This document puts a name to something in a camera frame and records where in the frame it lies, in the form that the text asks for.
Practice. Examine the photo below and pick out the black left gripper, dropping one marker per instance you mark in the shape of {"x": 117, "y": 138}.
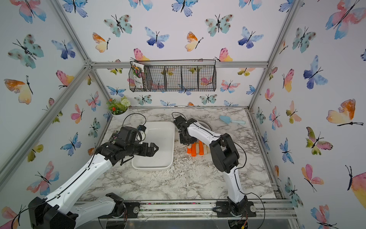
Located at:
{"x": 151, "y": 152}

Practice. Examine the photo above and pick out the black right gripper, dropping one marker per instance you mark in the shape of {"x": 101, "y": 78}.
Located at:
{"x": 182, "y": 140}

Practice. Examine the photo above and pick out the wooden handle sickle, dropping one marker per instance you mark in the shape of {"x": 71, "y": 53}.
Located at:
{"x": 189, "y": 149}
{"x": 207, "y": 149}
{"x": 197, "y": 148}

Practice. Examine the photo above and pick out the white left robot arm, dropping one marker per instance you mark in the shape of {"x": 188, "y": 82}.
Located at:
{"x": 57, "y": 211}

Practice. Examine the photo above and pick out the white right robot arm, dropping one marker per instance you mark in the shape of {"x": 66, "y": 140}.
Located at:
{"x": 224, "y": 154}

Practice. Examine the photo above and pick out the white plastic storage tray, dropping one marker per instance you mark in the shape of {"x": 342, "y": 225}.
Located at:
{"x": 162, "y": 134}

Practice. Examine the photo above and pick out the flower seed packet on table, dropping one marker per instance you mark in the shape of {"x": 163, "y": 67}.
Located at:
{"x": 114, "y": 137}

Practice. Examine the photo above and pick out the teal plastic garden trowel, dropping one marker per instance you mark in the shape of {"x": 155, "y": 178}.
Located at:
{"x": 229, "y": 120}

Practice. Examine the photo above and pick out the potted artificial flower plant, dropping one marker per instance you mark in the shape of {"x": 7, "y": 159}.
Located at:
{"x": 119, "y": 108}

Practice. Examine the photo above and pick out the seed packet in basket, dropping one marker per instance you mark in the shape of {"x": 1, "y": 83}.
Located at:
{"x": 138, "y": 75}

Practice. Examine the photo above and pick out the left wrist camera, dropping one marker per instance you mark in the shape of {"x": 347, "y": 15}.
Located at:
{"x": 141, "y": 128}

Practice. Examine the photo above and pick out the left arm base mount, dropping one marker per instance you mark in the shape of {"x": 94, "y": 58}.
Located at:
{"x": 123, "y": 209}

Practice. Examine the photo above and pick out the black wire wall basket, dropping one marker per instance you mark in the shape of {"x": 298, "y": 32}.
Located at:
{"x": 184, "y": 76}

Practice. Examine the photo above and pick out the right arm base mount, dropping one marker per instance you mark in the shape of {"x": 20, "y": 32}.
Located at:
{"x": 236, "y": 209}

